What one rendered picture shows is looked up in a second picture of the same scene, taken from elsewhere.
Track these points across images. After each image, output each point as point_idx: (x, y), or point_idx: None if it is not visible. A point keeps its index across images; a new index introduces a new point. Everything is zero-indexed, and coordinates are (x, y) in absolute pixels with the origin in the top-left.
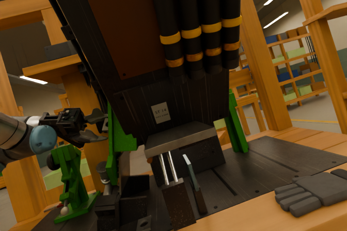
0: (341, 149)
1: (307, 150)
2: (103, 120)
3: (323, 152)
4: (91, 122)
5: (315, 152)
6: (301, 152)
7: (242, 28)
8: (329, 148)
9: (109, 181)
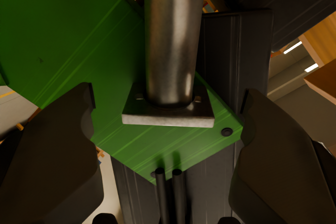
0: None
1: None
2: (251, 107)
3: None
4: (230, 192)
5: None
6: None
7: (320, 39)
8: None
9: None
